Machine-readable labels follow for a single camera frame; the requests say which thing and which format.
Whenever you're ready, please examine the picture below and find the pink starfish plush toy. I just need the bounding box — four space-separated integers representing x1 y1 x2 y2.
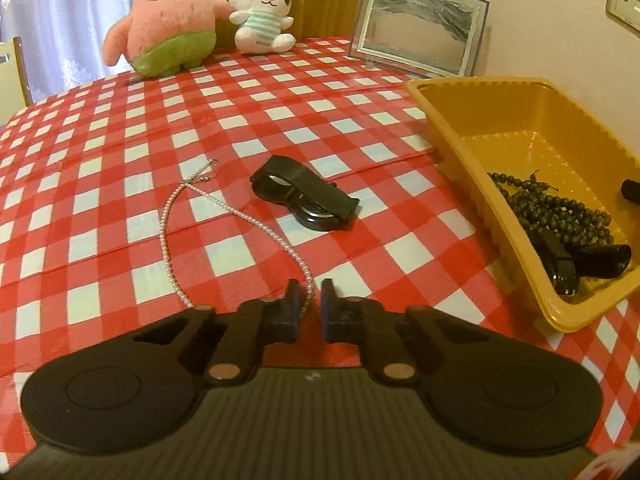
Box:
102 0 231 78

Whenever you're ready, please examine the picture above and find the black round-face watch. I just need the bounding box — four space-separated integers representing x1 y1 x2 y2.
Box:
250 156 361 232

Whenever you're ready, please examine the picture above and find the white bunny plush toy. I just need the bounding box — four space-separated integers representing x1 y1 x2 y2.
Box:
228 0 296 54

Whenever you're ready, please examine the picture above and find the pink pearl necklace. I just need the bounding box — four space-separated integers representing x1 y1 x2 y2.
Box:
160 158 319 311

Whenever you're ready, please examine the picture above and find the brown wooden bead necklace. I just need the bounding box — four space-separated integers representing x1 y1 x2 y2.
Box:
502 185 613 247

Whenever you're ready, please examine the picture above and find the red checkered tablecloth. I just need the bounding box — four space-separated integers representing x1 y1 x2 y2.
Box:
0 35 640 480

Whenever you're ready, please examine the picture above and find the white wooden chair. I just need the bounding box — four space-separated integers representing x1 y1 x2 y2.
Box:
0 36 32 126

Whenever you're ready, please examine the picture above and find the yellow plastic tray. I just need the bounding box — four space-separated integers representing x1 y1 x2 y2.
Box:
404 76 640 333

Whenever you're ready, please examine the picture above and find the sheer lace curtain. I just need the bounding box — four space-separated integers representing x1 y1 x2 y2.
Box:
0 0 146 106

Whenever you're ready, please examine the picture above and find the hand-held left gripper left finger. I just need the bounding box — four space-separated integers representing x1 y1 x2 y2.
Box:
130 280 303 386

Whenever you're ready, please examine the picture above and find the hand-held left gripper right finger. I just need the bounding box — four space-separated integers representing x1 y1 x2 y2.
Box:
321 279 493 386

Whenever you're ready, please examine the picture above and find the glass picture frame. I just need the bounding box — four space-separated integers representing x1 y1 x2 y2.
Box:
346 0 491 78

